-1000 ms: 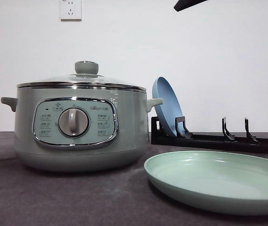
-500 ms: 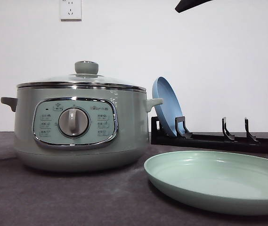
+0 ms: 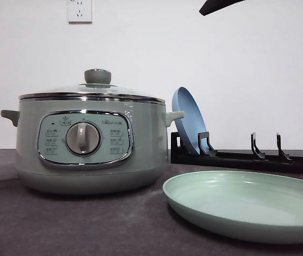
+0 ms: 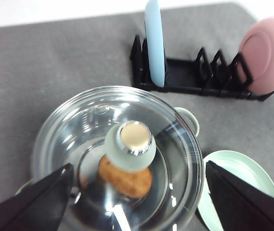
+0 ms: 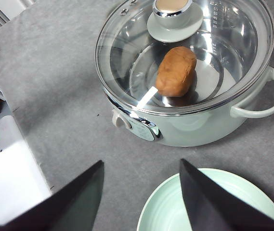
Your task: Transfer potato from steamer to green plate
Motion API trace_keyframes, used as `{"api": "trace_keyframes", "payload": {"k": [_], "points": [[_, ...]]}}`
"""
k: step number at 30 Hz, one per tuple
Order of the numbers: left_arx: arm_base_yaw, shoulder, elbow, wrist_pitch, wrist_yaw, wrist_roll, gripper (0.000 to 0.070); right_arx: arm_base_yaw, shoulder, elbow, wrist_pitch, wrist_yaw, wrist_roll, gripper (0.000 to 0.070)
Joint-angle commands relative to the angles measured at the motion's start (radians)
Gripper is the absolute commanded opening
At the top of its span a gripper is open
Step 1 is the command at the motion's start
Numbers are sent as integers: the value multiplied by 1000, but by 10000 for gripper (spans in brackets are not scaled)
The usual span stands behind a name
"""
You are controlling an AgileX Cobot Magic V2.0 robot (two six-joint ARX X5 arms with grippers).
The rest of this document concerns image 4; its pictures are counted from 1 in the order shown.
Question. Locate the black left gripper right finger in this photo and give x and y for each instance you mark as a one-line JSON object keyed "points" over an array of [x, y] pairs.
{"points": [[240, 206]]}

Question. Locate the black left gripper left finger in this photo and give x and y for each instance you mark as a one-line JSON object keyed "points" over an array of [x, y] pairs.
{"points": [[40, 206]]}

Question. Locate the green plate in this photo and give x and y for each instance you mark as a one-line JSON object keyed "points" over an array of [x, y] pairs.
{"points": [[242, 166]]}

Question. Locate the brown potato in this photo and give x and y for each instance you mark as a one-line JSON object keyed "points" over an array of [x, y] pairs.
{"points": [[131, 184]]}

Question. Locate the glass steamer lid green knob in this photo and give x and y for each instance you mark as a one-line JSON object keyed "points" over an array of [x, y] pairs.
{"points": [[137, 160]]}

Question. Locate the green electric steamer pot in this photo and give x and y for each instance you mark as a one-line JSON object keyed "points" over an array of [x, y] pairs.
{"points": [[136, 164]]}

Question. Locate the pink plate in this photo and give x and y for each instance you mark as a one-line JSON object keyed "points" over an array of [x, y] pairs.
{"points": [[257, 48]]}

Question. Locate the blue plate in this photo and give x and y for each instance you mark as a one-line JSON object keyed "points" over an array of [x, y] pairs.
{"points": [[155, 41]]}

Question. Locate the black dish rack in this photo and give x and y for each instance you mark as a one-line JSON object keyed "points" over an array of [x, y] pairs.
{"points": [[232, 78]]}

